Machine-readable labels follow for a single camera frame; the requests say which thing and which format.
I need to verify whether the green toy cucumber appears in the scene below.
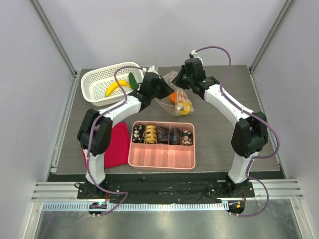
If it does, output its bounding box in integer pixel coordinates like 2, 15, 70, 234
128, 72, 139, 90

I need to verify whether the orange toy fruit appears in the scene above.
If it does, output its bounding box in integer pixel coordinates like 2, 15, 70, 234
169, 92, 176, 104

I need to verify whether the clear polka dot zip bag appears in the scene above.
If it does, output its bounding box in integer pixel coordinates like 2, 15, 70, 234
156, 71, 194, 116

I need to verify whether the yellow toy fruit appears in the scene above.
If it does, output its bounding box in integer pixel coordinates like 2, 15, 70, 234
177, 103, 194, 116

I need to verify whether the yellow toy banana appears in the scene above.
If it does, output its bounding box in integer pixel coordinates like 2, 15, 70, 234
105, 80, 131, 97

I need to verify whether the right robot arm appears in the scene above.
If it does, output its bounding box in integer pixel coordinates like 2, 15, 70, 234
172, 58, 268, 197

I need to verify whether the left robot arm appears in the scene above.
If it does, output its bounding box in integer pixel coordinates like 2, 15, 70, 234
77, 73, 173, 199

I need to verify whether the yellow black cloth roll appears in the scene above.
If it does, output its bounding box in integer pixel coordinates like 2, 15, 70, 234
145, 125, 157, 144

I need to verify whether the dark brown patterned cloth roll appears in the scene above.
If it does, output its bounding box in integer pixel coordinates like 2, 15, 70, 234
157, 126, 169, 144

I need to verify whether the black white dotted cloth roll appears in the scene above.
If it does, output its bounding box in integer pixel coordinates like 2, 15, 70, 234
132, 124, 146, 143

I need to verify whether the dark blue patterned cloth roll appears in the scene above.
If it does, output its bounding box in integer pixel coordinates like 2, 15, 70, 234
169, 127, 181, 145

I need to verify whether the white perforated plastic basket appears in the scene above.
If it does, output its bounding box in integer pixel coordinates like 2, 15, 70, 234
81, 62, 144, 107

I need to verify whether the dark floral rose cloth roll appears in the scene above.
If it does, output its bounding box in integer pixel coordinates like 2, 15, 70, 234
181, 129, 193, 146

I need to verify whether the pink divided organizer tray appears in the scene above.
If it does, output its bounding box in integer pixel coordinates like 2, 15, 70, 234
128, 120, 196, 172

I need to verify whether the red folded cloth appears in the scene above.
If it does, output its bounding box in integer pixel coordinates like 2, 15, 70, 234
82, 121, 130, 170

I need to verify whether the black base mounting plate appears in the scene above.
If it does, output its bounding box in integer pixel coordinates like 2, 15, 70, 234
76, 180, 255, 204

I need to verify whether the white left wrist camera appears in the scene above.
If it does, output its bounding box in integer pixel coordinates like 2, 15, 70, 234
146, 65, 159, 75

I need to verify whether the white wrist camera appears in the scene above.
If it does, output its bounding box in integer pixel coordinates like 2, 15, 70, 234
189, 50, 203, 64
146, 65, 159, 75

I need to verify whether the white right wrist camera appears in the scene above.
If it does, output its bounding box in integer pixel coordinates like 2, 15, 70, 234
189, 50, 203, 64

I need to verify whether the white slotted cable duct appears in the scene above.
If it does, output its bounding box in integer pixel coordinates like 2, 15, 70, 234
42, 201, 229, 212

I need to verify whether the aluminium frame rail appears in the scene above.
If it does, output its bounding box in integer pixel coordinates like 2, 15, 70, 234
31, 179, 303, 204

